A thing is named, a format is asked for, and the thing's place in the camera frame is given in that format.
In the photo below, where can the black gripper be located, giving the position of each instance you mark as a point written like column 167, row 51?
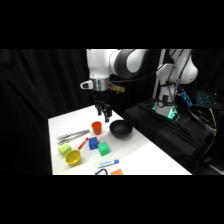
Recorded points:
column 101, row 96

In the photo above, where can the red cube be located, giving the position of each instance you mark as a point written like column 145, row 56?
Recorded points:
column 117, row 172

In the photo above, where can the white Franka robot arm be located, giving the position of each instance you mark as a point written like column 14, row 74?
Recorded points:
column 100, row 66

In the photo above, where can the blue cube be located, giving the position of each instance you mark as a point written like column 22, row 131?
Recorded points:
column 93, row 143

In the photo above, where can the lime green cube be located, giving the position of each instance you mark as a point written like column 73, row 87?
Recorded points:
column 64, row 150

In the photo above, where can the orange plastic cup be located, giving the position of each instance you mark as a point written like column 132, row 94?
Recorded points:
column 96, row 128

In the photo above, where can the black bowl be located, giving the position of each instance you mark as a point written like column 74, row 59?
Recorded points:
column 120, row 128

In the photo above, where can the red and white marker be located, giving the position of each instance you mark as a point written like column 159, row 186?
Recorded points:
column 82, row 143

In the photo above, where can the silver metal tongs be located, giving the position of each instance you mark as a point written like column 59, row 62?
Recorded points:
column 71, row 135

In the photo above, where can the blue and white marker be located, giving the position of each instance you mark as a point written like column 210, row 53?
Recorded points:
column 108, row 163

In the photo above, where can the yellow plastic bowl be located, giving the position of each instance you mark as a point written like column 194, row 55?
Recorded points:
column 73, row 157

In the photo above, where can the black clip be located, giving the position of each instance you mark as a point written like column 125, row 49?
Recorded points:
column 101, row 172

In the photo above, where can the black curtain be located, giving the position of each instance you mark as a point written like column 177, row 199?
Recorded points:
column 40, row 100

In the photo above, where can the black cloth covered stand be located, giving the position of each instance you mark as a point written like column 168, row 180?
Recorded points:
column 166, row 136

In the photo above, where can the green base light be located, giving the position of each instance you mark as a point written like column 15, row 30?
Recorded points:
column 172, row 113

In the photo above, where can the backlit keyboard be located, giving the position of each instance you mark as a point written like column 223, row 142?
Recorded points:
column 206, row 99

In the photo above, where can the tan wrist mount block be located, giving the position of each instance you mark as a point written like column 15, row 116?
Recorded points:
column 117, row 88

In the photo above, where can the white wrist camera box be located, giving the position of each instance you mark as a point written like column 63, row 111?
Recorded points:
column 86, row 85

